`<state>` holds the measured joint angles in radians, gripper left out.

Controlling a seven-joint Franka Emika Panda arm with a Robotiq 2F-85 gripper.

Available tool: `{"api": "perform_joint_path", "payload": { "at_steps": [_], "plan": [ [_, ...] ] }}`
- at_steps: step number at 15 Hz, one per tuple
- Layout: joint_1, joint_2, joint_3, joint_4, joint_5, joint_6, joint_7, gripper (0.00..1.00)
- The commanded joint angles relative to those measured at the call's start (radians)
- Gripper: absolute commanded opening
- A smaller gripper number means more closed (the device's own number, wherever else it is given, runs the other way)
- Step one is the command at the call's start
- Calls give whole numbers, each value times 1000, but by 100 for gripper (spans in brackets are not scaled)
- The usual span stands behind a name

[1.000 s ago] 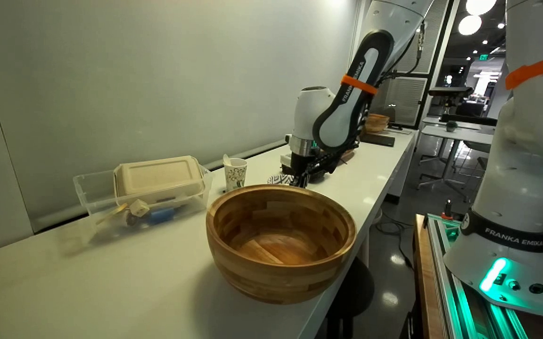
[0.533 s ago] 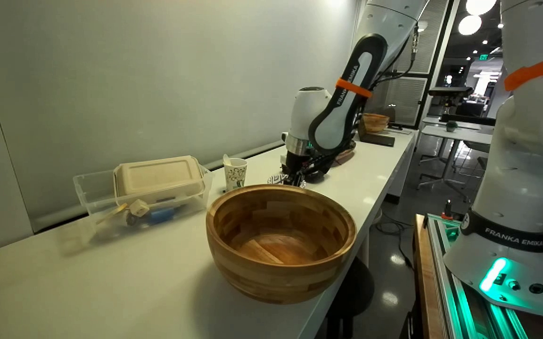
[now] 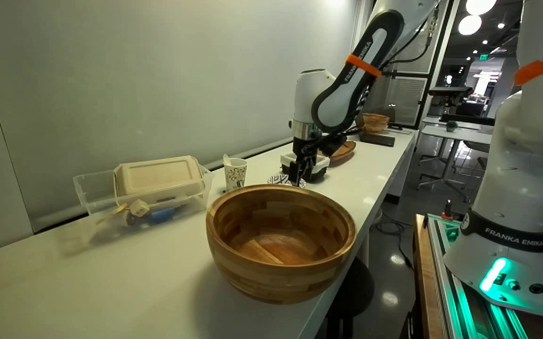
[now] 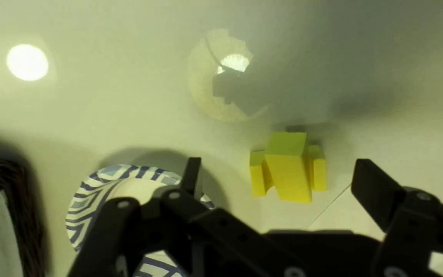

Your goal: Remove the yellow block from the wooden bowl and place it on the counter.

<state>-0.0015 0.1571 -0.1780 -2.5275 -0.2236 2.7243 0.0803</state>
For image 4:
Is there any dark wicker basket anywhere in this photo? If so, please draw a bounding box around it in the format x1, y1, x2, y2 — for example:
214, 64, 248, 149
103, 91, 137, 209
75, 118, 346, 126
0, 146, 48, 277

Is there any blue striped white plate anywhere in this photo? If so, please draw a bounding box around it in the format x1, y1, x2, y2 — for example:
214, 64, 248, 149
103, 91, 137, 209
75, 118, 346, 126
65, 163, 218, 277

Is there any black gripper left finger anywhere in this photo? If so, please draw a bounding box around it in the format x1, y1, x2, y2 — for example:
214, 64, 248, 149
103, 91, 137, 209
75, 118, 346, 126
68, 155, 265, 277

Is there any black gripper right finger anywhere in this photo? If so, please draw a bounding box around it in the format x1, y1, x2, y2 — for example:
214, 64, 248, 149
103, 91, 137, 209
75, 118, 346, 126
351, 158, 441, 277

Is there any yellow arch block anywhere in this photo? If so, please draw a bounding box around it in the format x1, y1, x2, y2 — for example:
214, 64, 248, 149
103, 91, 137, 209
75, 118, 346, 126
248, 143, 329, 198

